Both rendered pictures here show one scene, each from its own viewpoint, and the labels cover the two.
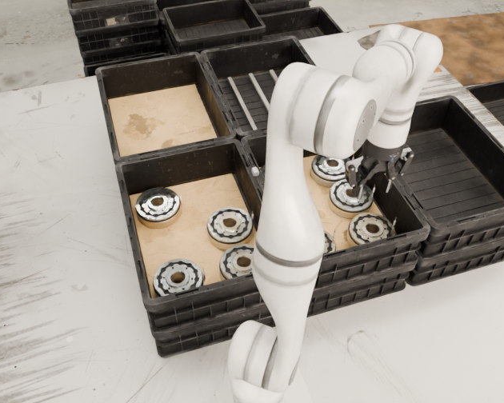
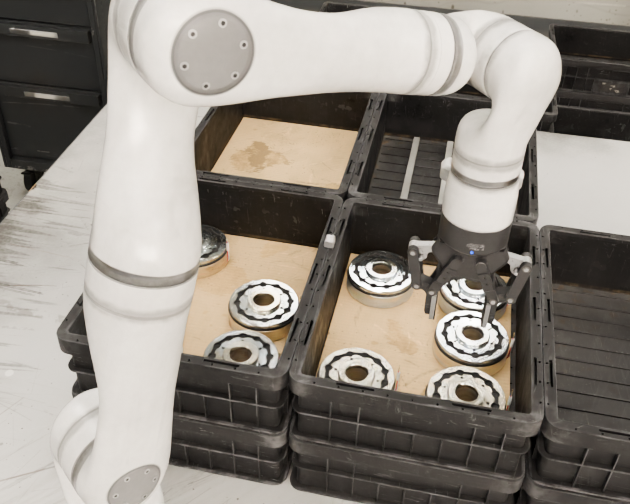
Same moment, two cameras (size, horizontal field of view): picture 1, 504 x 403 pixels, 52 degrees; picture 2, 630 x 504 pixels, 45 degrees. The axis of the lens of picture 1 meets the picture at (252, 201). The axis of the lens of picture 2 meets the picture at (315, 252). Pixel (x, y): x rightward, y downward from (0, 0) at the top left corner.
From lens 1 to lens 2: 45 cm
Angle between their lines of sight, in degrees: 23
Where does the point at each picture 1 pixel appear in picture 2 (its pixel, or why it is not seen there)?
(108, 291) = not seen: hidden behind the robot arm
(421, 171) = (627, 355)
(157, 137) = (266, 175)
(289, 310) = (104, 357)
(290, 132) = (117, 38)
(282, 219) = (108, 191)
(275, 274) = (90, 282)
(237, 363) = (55, 432)
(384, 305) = not seen: outside the picture
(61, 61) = not seen: hidden behind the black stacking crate
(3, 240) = (32, 236)
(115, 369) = (28, 432)
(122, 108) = (251, 131)
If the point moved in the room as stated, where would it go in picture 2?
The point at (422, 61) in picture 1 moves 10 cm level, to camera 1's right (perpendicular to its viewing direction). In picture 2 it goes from (504, 69) to (621, 99)
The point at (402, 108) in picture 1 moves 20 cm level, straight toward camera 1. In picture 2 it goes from (484, 157) to (325, 235)
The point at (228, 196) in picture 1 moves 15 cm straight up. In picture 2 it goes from (298, 274) to (300, 195)
